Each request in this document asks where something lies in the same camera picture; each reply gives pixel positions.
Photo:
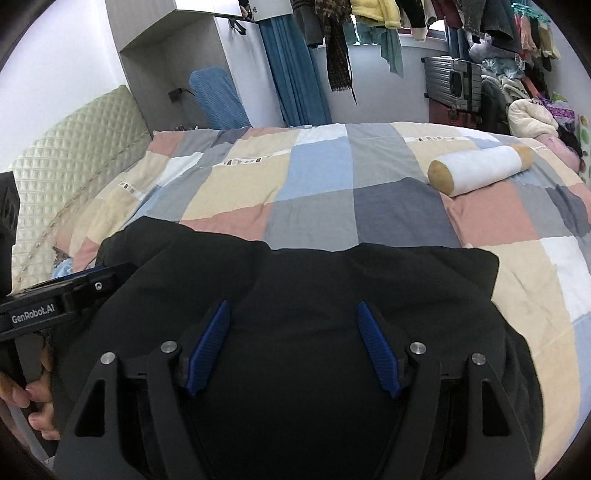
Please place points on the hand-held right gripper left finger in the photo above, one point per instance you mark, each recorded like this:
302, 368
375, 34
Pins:
210, 350

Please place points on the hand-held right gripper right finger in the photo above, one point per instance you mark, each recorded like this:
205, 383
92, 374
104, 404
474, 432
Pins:
376, 350

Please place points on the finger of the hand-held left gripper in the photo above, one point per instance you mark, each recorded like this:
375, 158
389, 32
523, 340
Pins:
94, 288

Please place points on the black puffer jacket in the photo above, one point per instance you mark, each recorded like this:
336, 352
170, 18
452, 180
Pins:
314, 286

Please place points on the pile of mixed clothes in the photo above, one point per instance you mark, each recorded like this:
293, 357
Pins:
501, 83

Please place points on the person's left hand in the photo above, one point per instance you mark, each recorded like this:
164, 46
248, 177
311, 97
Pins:
39, 392

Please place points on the light blue cloth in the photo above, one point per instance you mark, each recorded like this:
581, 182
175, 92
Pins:
62, 270

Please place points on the cream quilted headboard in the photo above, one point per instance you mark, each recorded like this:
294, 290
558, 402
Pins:
69, 152

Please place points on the patchwork checked quilt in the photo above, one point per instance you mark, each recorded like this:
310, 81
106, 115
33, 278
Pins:
314, 184

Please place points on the white bolster pillow tan ends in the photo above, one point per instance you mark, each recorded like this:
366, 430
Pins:
480, 168

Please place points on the blue ribbed cushion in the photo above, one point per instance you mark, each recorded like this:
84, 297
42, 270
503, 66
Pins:
219, 99

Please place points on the red-brown suitcase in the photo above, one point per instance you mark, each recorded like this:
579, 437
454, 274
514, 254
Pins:
455, 117

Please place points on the grey wardrobe cabinet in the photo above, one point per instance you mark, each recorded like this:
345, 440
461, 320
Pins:
175, 46

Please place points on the pink cloth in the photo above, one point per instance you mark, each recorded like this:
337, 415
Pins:
561, 150

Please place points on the silver ribbed suitcase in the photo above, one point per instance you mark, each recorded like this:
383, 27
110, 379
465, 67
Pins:
450, 83

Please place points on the cream fleece blanket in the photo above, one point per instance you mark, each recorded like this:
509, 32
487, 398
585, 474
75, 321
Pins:
531, 115

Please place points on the blue curtain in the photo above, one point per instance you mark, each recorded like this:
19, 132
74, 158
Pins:
295, 78

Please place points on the green dotted panel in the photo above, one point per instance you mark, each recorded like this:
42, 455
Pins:
584, 147

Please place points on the hanging teal cloth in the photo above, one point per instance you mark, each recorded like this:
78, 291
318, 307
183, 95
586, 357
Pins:
390, 50

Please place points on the brown houndstooth scarf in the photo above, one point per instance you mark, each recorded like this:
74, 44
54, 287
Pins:
337, 50

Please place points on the hanging black coat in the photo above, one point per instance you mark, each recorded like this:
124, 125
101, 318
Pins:
307, 23

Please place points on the hanging yellow fleece jacket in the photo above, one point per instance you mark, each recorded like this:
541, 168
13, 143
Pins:
374, 11

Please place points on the hanging black jacket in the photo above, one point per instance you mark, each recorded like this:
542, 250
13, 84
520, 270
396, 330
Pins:
413, 11

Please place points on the hanging maroon garment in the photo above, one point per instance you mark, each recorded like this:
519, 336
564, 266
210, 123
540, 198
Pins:
445, 11

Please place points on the hanging grey denim jacket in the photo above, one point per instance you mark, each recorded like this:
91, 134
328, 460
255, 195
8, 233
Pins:
489, 21

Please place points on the green clip hanger with socks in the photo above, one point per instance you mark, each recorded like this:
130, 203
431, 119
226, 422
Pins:
538, 32

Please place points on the black wall socket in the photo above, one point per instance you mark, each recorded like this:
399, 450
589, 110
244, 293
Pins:
175, 96

